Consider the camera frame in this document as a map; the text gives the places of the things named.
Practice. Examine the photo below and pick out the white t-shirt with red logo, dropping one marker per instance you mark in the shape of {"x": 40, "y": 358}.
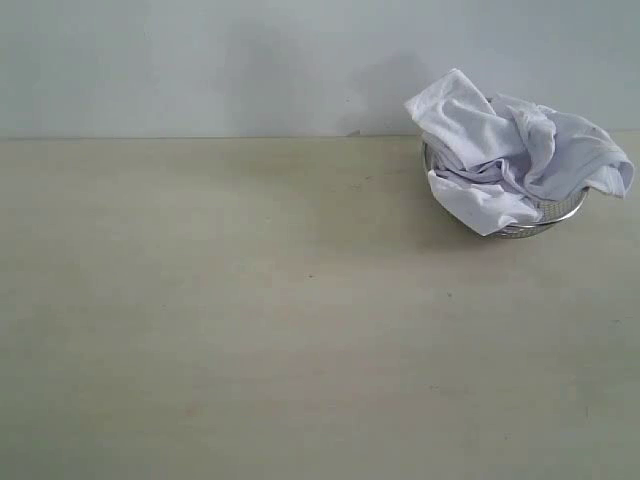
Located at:
{"x": 487, "y": 159}

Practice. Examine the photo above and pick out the round metal wire mesh basket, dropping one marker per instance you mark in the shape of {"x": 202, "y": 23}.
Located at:
{"x": 552, "y": 214}

